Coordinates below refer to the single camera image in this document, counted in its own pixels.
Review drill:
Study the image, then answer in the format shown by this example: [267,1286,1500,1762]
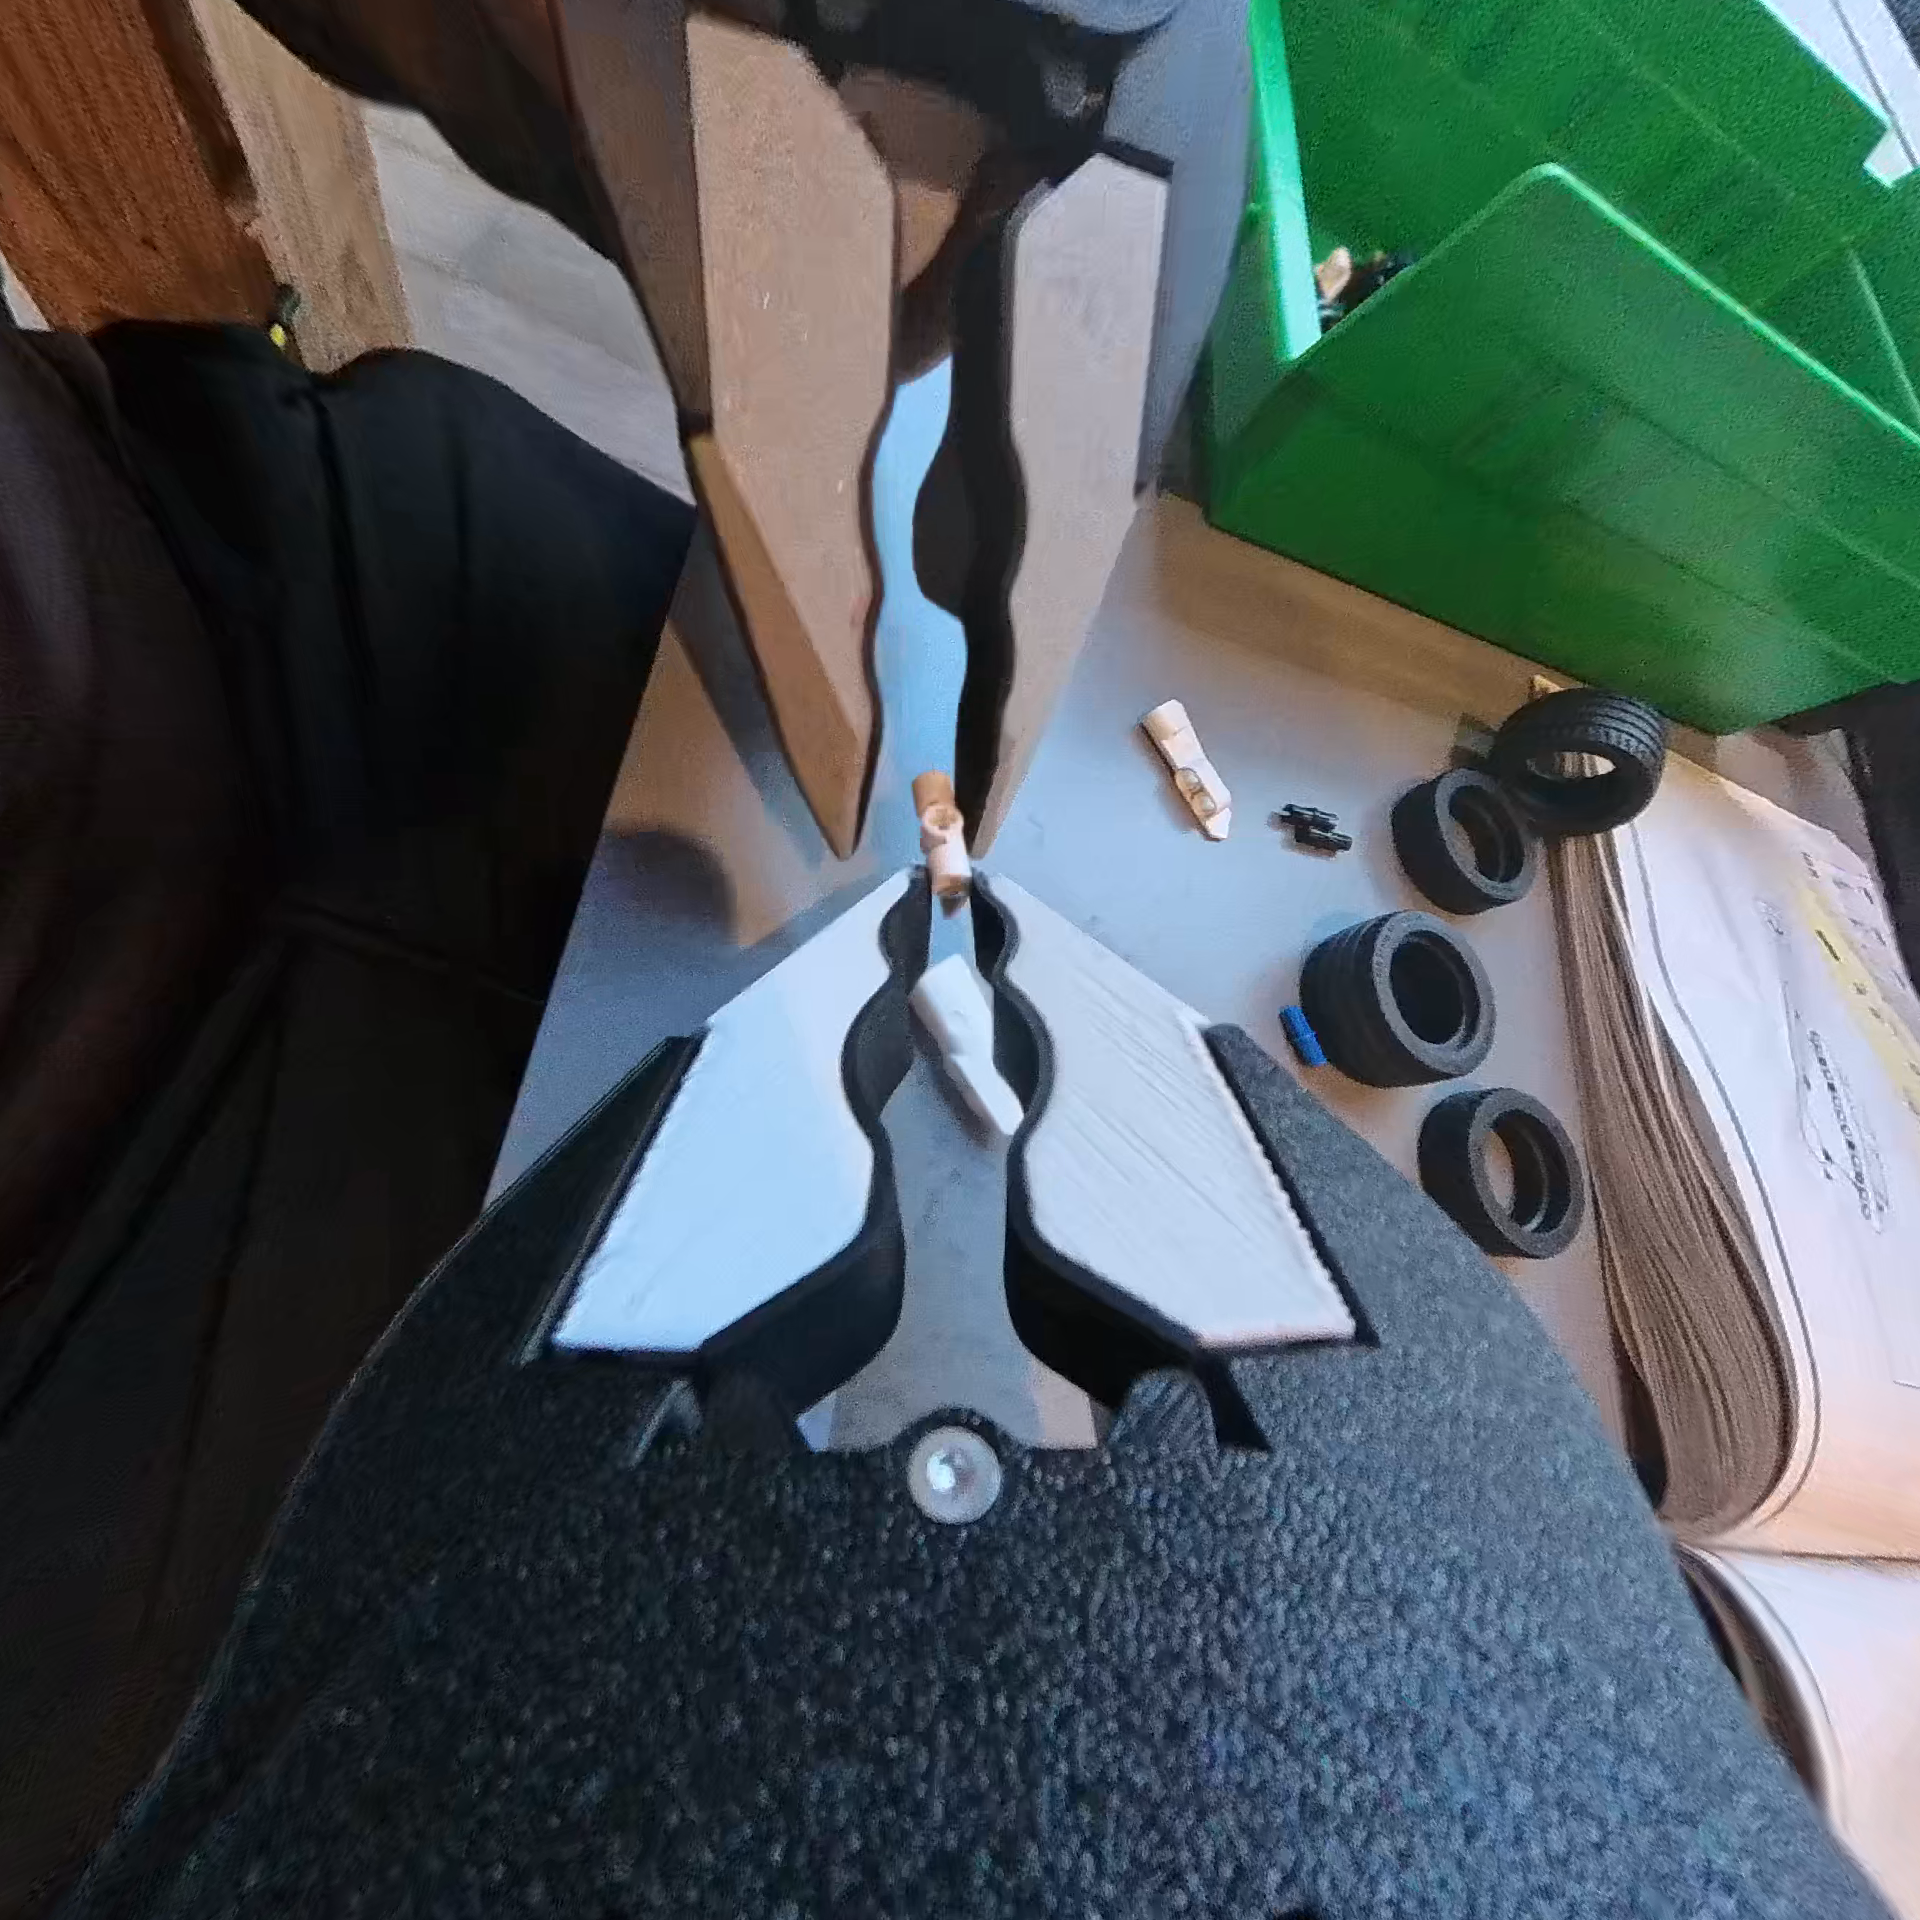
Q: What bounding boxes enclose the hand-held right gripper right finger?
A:
[967,868,1357,1356]

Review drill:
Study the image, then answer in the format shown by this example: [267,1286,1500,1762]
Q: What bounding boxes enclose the black rubber toy tire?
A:
[1392,769,1544,918]
[1417,1088,1589,1262]
[1295,911,1500,1090]
[1492,687,1672,839]

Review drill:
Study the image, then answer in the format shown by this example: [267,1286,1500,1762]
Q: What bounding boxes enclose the person's torso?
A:
[0,324,300,1324]

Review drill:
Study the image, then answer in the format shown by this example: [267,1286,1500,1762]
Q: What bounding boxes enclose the grey desk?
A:
[479,498,1640,1457]

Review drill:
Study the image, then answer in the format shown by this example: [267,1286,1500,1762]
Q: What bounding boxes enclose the small white toy connector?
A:
[914,772,980,914]

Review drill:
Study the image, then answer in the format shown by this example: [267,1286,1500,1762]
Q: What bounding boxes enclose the wooden beam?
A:
[0,0,414,374]

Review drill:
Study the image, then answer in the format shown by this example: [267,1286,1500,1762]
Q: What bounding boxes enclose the green plastic bin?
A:
[1200,0,1920,743]

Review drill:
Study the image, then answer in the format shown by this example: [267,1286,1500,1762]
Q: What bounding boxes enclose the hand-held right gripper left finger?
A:
[549,868,924,1363]

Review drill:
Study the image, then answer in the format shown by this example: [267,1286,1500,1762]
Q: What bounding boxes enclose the white toy brick piece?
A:
[907,962,1031,1138]
[1141,699,1239,843]

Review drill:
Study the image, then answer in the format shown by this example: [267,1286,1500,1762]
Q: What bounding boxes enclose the person's legs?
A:
[0,324,701,1879]

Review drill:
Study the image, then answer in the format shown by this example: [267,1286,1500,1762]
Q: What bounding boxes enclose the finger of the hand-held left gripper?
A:
[914,147,1172,864]
[682,18,905,860]

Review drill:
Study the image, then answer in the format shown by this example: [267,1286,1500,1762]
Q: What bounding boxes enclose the open instruction book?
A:
[1544,734,1920,1863]

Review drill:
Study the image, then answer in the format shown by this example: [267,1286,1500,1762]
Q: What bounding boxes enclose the tan wooden board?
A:
[1153,498,1550,725]

